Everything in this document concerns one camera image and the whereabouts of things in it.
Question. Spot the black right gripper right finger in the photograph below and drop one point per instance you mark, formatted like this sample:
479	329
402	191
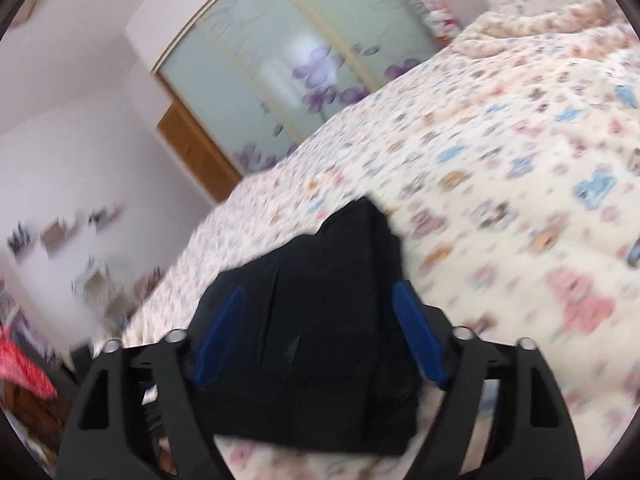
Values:
531	434

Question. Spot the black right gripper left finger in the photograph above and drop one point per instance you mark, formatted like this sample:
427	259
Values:
107	436

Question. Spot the black pants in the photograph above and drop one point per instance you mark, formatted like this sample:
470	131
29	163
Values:
301	347

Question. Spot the red patterned cloth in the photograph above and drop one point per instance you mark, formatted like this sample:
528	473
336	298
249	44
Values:
17	368

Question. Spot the patterned cartoon bed blanket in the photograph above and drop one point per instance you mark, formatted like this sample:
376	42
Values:
509	166

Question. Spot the clear bin of plush toys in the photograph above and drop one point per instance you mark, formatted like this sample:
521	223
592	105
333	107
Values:
437	18

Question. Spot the frosted glass floral wardrobe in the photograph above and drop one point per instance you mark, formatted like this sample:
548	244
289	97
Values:
251	80

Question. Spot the white wall shelf with items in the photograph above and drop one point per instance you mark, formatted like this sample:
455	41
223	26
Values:
90	263

